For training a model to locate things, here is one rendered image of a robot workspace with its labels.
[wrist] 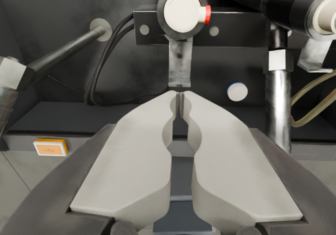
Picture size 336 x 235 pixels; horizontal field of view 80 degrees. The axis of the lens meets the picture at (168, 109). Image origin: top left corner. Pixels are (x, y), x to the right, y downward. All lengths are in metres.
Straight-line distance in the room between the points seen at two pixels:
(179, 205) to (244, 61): 0.52
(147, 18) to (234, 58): 0.23
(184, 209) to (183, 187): 0.07
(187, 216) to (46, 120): 0.50
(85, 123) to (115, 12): 0.21
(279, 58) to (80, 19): 0.34
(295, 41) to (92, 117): 0.36
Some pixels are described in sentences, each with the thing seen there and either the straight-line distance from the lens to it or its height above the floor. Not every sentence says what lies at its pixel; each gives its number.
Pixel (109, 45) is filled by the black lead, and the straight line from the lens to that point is 0.24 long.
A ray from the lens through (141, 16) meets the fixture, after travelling 0.24.
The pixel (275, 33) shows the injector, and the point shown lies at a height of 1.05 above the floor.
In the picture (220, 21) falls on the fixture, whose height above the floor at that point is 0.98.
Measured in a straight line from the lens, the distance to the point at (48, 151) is 0.42.
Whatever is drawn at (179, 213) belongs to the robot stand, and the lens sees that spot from 0.74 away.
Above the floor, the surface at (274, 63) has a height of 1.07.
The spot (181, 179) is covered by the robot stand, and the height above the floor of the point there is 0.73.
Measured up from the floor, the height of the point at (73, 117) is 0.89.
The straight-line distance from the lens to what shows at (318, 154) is 0.45.
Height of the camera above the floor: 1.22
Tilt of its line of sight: 58 degrees down
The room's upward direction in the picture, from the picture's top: 176 degrees counter-clockwise
